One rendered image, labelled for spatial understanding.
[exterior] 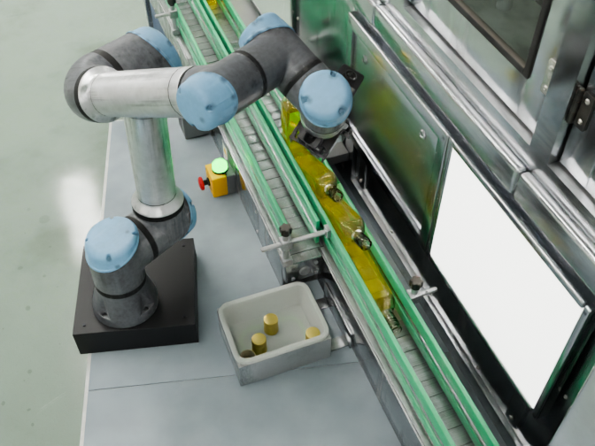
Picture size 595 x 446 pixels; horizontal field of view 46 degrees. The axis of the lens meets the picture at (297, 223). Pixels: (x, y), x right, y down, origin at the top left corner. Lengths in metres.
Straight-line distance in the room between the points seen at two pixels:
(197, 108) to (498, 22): 0.54
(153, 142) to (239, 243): 0.55
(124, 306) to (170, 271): 0.19
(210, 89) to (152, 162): 0.55
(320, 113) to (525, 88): 0.37
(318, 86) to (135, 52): 0.44
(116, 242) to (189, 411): 0.41
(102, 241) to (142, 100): 0.53
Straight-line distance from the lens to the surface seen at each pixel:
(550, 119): 1.15
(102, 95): 1.20
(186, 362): 1.70
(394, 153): 1.63
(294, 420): 1.61
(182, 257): 1.80
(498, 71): 1.27
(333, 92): 1.01
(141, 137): 1.45
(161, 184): 1.53
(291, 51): 1.05
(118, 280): 1.58
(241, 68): 0.99
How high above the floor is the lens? 2.18
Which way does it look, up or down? 47 degrees down
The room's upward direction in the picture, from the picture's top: straight up
